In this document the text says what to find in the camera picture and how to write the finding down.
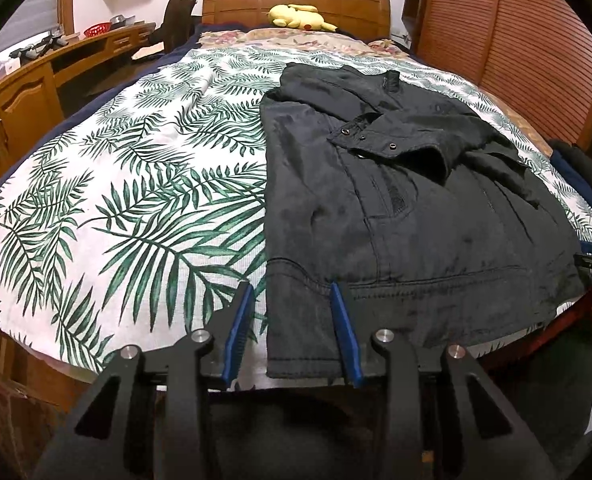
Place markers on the red basket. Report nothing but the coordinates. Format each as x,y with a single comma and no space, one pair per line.
97,30

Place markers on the yellow plush toy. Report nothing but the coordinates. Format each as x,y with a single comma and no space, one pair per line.
298,17

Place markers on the wooden bed with leaf-print cover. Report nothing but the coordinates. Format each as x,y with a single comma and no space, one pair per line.
126,210

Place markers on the dark cloth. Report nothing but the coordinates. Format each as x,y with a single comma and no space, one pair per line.
576,160

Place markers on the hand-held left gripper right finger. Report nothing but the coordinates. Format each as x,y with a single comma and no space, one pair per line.
346,335

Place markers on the wooden bed headboard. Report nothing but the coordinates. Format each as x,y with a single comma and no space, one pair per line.
241,2

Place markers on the floral quilt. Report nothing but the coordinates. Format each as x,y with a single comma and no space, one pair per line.
276,37

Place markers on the black devices on desk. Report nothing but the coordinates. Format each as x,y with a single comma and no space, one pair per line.
38,45

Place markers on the wooden desk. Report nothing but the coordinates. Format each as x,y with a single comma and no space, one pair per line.
21,105

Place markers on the person's dark clothing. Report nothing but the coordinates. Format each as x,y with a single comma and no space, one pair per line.
296,440

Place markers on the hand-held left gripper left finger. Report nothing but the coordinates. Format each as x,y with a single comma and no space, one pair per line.
236,330

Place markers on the grey window blind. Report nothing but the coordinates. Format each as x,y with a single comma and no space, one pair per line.
31,20

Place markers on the wooden slatted wardrobe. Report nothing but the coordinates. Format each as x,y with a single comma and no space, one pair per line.
516,35

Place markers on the black jacket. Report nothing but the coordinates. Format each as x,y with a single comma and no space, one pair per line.
426,240

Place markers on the grey metal container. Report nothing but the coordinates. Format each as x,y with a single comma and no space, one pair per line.
121,20

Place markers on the dark chair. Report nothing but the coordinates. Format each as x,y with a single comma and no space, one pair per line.
176,25

